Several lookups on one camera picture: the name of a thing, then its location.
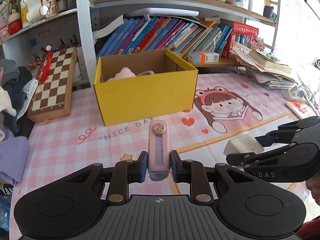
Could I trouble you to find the bundle of dark pens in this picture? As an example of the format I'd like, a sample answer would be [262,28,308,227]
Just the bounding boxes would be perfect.
[30,35,79,63]

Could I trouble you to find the white pen holder box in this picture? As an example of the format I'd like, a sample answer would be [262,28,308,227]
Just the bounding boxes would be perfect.
[249,0,265,15]

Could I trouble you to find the small black box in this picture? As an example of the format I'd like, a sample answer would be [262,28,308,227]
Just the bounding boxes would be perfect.
[264,5,277,22]

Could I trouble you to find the thick dark book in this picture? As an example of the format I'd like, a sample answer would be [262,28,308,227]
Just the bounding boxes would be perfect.
[94,15,124,39]

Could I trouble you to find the white power strip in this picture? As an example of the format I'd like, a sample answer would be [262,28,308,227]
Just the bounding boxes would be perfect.
[285,85,312,103]

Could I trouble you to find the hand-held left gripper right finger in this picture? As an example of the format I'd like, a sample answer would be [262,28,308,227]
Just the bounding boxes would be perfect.
[170,150,255,203]

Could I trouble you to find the yellow cardboard box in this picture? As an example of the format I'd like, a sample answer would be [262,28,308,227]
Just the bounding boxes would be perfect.
[94,49,199,127]

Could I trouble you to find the pink utility knife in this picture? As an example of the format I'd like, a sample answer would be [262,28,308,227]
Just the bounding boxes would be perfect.
[147,120,170,182]

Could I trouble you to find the red tassel ornament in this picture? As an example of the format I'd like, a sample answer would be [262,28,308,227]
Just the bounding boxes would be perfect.
[38,44,53,82]

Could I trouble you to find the pink printed desktop cloth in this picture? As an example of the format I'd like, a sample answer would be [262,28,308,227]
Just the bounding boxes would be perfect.
[10,72,320,230]

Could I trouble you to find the stack of papers and books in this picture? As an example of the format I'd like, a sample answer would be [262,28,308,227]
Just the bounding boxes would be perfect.
[230,42,299,90]

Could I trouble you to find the person's right hand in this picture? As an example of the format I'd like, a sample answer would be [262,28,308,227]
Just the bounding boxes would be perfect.
[305,179,320,205]

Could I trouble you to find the white plush doll with plaque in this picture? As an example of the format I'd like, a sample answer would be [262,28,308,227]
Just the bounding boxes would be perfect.
[21,0,59,23]

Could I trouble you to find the orange white toothbrush box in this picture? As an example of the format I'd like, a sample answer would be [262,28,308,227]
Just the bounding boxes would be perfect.
[187,51,220,64]

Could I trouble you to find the pile of clothes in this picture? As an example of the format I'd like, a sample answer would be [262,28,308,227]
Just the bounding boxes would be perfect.
[0,59,38,185]

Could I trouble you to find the white foam block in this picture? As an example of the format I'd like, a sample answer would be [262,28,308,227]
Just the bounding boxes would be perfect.
[223,134,265,157]

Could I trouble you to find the white pink learning tablet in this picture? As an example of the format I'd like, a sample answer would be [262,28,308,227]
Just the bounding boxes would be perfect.
[126,8,199,18]

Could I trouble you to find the red white booklet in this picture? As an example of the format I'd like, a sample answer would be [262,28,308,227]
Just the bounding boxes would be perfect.
[285,101,319,119]

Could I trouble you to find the white desk shelf unit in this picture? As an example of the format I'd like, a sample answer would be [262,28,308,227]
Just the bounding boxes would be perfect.
[75,0,278,88]

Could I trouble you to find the thick red dictionary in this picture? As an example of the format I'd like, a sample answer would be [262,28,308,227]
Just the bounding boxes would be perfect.
[231,22,259,37]

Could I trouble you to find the person's right forearm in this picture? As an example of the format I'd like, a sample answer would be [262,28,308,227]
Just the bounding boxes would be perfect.
[297,217,320,240]

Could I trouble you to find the wooden chessboard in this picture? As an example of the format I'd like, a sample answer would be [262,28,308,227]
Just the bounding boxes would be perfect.
[27,46,77,123]

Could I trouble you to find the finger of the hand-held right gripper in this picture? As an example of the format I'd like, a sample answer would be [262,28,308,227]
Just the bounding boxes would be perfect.
[226,142,297,167]
[255,119,303,147]

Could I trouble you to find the red cream round figurine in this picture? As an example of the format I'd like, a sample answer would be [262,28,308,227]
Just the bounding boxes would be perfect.
[7,10,23,35]

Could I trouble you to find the row of colourful books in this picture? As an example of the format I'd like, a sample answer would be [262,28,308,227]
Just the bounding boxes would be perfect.
[96,16,234,58]

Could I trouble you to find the colourful small flower bunch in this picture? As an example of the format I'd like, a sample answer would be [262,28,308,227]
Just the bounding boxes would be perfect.
[244,36,265,50]

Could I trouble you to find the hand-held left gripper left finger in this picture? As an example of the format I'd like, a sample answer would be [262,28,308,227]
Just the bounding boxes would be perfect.
[64,151,147,204]

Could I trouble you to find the pink plush toy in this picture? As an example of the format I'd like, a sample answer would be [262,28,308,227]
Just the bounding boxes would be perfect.
[107,67,137,82]

